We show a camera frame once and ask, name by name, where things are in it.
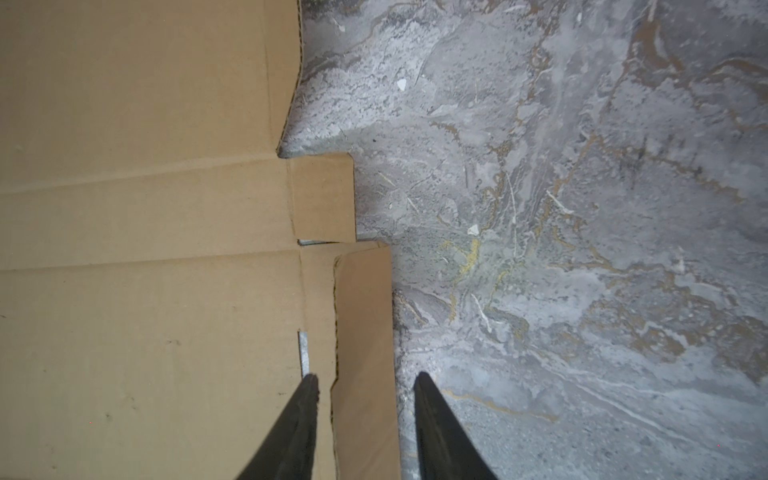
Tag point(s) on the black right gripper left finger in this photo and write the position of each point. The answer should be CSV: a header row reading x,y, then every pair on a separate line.
x,y
287,452

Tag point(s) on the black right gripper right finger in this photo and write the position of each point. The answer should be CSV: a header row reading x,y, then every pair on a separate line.
x,y
445,451

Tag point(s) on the brown cardboard box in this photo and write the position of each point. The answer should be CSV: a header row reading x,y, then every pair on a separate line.
x,y
166,277

